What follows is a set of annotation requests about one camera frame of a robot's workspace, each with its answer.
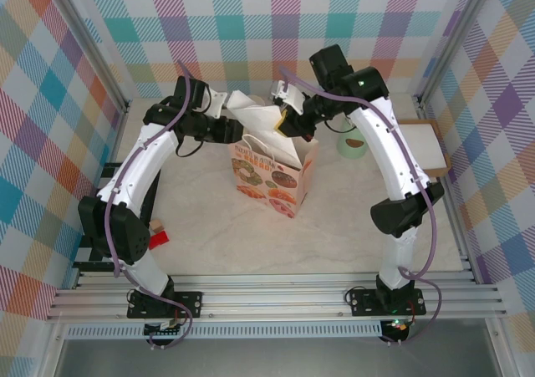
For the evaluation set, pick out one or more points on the circuit board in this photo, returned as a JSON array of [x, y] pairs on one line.
[[165, 329], [397, 324]]

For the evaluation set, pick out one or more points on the mint green holder cup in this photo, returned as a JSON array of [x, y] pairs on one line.
[[351, 149]]

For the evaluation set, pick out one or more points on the aluminium frame post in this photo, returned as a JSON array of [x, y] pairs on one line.
[[83, 38], [451, 47]]

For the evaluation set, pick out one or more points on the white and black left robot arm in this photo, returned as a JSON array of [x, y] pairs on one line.
[[138, 168]]

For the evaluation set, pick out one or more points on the aluminium right frame post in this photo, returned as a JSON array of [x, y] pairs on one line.
[[451, 47]]

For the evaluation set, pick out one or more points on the white napkins on tray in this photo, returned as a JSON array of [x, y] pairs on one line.
[[418, 122]]

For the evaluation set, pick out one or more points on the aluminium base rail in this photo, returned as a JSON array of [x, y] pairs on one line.
[[271, 297]]

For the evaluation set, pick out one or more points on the right circuit board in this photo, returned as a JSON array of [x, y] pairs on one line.
[[397, 324]]

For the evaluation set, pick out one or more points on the white paper napkin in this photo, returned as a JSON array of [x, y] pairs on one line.
[[255, 115], [422, 147]]

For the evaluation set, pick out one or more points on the wooden cube block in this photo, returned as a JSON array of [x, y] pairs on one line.
[[157, 226]]

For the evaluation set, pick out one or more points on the left circuit board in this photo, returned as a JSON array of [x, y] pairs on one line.
[[165, 329]]

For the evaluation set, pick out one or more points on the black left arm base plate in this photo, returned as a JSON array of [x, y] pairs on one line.
[[190, 304]]

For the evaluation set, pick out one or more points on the red block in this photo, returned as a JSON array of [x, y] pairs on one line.
[[159, 241]]

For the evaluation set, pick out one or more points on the donut print paper bag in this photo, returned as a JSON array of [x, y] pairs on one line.
[[271, 184]]

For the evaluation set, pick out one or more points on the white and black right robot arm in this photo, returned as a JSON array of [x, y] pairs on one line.
[[388, 151]]

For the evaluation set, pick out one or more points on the aluminium left frame post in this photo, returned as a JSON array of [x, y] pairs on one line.
[[83, 38]]

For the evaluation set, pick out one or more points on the black and white chessboard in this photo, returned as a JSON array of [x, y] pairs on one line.
[[109, 172]]

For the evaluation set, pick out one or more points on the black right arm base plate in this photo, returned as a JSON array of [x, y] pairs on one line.
[[363, 302]]

